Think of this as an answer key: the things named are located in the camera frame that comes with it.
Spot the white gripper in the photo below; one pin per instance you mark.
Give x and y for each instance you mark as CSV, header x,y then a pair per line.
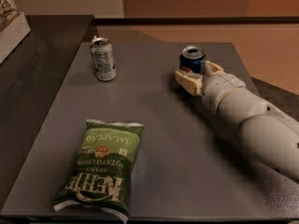
x,y
221,87

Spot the blue pepsi can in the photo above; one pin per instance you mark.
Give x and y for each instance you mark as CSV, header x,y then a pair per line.
x,y
193,58

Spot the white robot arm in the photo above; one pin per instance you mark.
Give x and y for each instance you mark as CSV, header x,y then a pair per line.
x,y
265,131

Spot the silver soda can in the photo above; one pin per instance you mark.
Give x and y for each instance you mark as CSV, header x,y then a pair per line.
x,y
103,60

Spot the green jalapeno chips bag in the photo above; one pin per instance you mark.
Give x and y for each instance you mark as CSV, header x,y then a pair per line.
x,y
102,172

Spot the dark side table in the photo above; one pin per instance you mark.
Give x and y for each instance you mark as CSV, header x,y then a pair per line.
x,y
30,78

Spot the white box with snacks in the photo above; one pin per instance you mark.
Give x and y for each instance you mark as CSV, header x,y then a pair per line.
x,y
13,27

